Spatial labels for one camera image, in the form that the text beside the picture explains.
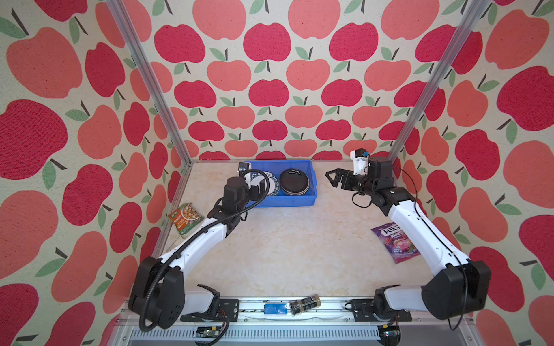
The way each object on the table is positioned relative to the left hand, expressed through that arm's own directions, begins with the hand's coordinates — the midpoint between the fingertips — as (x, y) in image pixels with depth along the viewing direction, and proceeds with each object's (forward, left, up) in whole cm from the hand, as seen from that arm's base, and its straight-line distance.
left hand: (257, 179), depth 83 cm
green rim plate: (+14, -6, -20) cm, 25 cm away
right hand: (-1, -32, +4) cm, 32 cm away
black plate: (+15, -17, -19) cm, 30 cm away
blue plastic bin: (+5, -10, -21) cm, 24 cm away
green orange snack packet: (-5, +34, -21) cm, 40 cm away
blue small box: (-41, -7, -20) cm, 46 cm away
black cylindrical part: (-40, -15, -20) cm, 48 cm away
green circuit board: (-47, +16, -25) cm, 55 cm away
